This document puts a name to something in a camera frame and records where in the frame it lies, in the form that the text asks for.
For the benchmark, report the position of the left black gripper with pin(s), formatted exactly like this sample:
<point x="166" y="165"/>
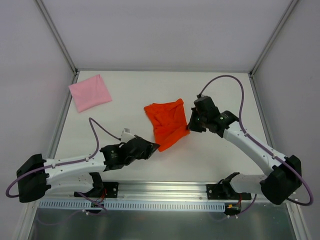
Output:
<point x="141" y="149"/>

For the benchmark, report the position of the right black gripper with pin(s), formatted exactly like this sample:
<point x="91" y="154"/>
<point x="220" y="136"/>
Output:
<point x="198" y="119"/>

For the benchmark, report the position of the orange t shirt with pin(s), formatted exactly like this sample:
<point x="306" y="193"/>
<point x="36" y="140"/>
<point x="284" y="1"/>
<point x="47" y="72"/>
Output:
<point x="169" y="122"/>

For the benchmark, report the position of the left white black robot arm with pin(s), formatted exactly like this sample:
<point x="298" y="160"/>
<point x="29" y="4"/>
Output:
<point x="105" y="159"/>

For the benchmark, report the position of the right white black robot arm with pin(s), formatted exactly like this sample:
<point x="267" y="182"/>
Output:
<point x="280" y="174"/>

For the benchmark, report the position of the folded pink t shirt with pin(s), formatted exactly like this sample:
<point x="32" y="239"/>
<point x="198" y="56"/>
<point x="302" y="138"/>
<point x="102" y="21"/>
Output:
<point x="89" y="93"/>

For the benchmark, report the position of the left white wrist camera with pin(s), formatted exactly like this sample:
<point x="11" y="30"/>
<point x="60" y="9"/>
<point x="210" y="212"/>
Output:
<point x="126" y="135"/>

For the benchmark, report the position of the aluminium mounting rail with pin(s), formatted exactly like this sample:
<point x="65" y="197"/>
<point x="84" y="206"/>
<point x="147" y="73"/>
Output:
<point x="175" y="190"/>

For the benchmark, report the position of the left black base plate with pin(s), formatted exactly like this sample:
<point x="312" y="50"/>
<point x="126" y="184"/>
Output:
<point x="108" y="188"/>

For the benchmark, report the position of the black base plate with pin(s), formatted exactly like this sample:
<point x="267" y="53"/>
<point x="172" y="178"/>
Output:
<point x="223" y="191"/>
<point x="108" y="188"/>

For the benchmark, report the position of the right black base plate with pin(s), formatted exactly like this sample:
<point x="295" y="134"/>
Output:
<point x="223" y="191"/>

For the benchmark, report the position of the white slotted cable duct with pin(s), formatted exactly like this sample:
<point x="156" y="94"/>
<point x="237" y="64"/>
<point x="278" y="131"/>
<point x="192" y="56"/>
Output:
<point x="124" y="205"/>

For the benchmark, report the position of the right aluminium frame post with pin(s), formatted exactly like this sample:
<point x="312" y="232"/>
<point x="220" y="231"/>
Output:
<point x="275" y="33"/>

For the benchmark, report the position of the aluminium frame post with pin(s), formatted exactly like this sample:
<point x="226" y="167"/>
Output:
<point x="56" y="35"/>
<point x="275" y="33"/>

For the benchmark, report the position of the left aluminium frame post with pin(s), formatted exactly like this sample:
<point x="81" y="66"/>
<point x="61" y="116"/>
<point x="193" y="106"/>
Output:
<point x="56" y="35"/>

